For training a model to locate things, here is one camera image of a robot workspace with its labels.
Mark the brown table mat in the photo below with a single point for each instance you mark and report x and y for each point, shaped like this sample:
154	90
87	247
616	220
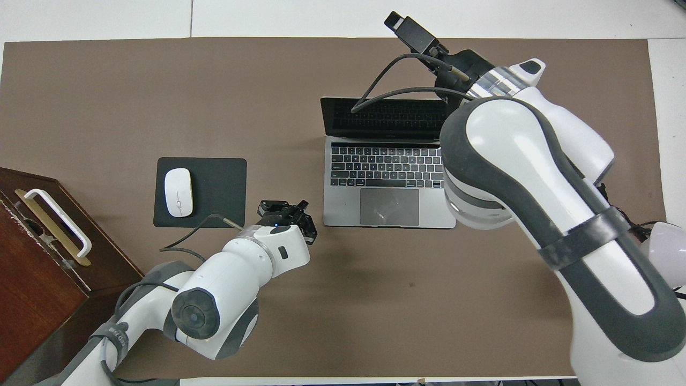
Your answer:
161	80

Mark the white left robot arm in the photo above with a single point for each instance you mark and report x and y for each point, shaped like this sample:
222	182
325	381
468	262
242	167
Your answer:
236	268

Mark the black mouse pad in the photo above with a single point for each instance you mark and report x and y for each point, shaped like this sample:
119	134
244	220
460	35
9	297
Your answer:
220	182

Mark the white desk lamp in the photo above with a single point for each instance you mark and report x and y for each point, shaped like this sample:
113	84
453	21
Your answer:
667	246

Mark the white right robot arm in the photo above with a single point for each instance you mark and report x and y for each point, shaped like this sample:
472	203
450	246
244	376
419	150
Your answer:
525	161

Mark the dark brown wooden box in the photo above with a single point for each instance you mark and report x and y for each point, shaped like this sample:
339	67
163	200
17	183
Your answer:
48	300

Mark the silver grey laptop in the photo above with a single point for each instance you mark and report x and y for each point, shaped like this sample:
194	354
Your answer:
343	206

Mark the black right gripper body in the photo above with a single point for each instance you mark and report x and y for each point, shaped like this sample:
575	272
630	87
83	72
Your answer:
463	67

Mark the white computer mouse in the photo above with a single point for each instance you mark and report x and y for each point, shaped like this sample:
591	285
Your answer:
178	192

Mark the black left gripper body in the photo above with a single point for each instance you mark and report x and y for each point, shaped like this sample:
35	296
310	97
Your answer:
284	217

